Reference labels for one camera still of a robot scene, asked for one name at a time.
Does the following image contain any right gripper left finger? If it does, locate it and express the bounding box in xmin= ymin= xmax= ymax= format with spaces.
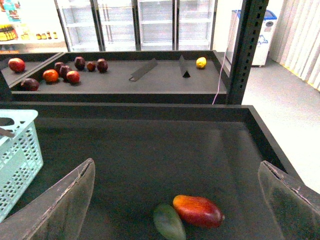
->
xmin=0 ymin=158 xmax=96 ymax=240

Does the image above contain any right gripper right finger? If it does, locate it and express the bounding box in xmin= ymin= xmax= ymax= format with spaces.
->
xmin=258 ymin=161 xmax=320 ymax=240

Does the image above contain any light teal plastic basket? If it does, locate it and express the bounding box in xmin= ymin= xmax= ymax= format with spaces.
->
xmin=0 ymin=109 xmax=44 ymax=221

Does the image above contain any small red apple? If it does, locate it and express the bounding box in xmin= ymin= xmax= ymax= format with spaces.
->
xmin=66 ymin=70 xmax=80 ymax=84

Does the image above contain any red apple far left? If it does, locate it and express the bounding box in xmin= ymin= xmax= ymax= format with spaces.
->
xmin=8 ymin=57 xmax=26 ymax=73

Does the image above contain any red orange mango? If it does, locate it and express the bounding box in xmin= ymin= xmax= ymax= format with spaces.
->
xmin=172 ymin=195 xmax=225 ymax=229

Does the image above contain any green avocado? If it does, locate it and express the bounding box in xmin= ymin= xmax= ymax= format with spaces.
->
xmin=153 ymin=204 xmax=187 ymax=240

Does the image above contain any dark purple eggplant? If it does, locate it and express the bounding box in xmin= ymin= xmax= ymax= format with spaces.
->
xmin=20 ymin=78 xmax=40 ymax=91

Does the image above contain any orange red fruit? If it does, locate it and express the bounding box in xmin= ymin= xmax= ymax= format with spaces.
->
xmin=42 ymin=69 xmax=59 ymax=83

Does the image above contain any dark red plum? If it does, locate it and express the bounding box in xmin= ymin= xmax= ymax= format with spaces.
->
xmin=59 ymin=65 xmax=72 ymax=82

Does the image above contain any dark plum back left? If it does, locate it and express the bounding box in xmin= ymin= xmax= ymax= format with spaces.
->
xmin=53 ymin=61 xmax=65 ymax=74

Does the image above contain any small red brown fruit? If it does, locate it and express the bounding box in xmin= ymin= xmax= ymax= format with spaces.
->
xmin=86 ymin=61 xmax=96 ymax=72

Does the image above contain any dark plum back middle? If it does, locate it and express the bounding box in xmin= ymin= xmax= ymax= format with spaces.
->
xmin=74 ymin=56 xmax=86 ymax=71

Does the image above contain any dark plum back right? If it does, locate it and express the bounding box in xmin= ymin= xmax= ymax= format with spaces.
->
xmin=96 ymin=58 xmax=108 ymax=73

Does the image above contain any flat black metal divider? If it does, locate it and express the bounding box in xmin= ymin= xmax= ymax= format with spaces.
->
xmin=128 ymin=58 xmax=158 ymax=82

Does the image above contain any yellow lemon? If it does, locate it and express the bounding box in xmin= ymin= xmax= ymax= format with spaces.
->
xmin=196 ymin=57 xmax=207 ymax=69

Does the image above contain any folded black metal divider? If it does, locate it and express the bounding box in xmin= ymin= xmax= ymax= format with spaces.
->
xmin=179 ymin=55 xmax=190 ymax=78

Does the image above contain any white store shelf with bottles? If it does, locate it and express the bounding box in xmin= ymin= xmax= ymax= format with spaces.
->
xmin=0 ymin=0 xmax=68 ymax=55

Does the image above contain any glass door refrigerator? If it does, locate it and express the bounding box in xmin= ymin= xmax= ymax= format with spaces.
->
xmin=55 ymin=0 xmax=218 ymax=52

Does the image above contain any black shelf upright post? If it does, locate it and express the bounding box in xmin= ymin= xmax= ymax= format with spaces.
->
xmin=226 ymin=0 xmax=269 ymax=105

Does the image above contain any pink cable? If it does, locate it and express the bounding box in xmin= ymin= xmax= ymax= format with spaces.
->
xmin=211 ymin=11 xmax=238 ymax=105

